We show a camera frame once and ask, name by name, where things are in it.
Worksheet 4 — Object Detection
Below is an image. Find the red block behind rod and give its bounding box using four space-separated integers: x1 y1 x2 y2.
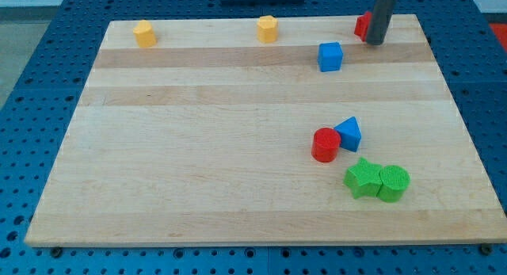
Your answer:
353 11 372 42

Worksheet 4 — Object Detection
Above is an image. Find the blue triangle block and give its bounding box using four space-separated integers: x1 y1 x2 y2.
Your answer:
334 116 362 152

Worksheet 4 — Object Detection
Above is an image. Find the green star block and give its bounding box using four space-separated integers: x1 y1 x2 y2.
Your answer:
344 157 383 199

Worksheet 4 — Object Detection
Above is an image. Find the yellow rounded block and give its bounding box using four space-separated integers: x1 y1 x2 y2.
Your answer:
132 20 157 48

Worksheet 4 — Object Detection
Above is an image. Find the yellow hexagon block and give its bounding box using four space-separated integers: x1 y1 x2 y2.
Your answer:
257 15 278 44

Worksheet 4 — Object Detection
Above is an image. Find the blue cube block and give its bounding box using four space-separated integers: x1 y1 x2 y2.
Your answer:
317 42 344 72

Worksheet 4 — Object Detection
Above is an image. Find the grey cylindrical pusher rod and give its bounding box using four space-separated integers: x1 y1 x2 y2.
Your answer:
365 0 397 46

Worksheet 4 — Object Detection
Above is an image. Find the red cylinder block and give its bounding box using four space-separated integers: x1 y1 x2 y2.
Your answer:
311 128 341 162

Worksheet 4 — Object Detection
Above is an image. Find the green cylinder block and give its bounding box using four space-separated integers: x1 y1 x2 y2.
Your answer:
376 165 410 203

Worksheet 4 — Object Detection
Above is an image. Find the wooden board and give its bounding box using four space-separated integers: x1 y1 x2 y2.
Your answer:
25 14 506 247

